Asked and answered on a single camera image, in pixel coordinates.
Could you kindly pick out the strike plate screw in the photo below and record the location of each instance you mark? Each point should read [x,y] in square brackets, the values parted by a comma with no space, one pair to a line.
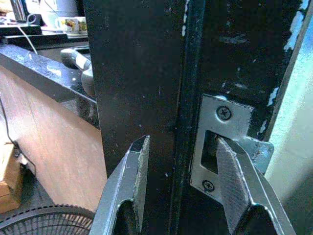
[208,185]
[224,113]

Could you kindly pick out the grey stone mortar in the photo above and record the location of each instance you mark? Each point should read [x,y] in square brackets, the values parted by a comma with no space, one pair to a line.
[88,79]

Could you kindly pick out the white electric kettle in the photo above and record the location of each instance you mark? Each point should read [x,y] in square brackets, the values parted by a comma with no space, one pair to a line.
[61,8]

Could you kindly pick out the black fan grille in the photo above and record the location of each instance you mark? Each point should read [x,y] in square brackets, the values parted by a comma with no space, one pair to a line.
[46,221]

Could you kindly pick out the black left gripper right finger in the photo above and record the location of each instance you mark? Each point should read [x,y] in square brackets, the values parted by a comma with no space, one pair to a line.
[234,186]

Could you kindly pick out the floral white mug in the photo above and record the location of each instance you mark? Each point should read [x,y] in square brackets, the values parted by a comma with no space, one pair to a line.
[74,25]

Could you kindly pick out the dark granite countertop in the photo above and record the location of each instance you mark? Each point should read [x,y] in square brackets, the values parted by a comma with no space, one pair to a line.
[46,71]

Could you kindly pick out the silver metal strike plate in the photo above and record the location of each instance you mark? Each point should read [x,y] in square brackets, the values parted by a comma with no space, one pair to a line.
[234,122]

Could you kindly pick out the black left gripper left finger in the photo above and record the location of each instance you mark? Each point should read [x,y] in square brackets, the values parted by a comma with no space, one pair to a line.
[122,186]

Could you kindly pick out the brown wooden cabinet panel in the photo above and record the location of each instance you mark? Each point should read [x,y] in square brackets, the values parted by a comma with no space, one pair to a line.
[58,151]

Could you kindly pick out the black door frame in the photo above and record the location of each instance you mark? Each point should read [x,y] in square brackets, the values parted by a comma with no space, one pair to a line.
[156,73]

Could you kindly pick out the steel tumbler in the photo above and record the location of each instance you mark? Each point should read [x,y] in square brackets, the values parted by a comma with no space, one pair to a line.
[18,10]

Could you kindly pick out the light wooden box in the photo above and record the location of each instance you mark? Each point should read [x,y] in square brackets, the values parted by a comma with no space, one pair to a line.
[8,178]

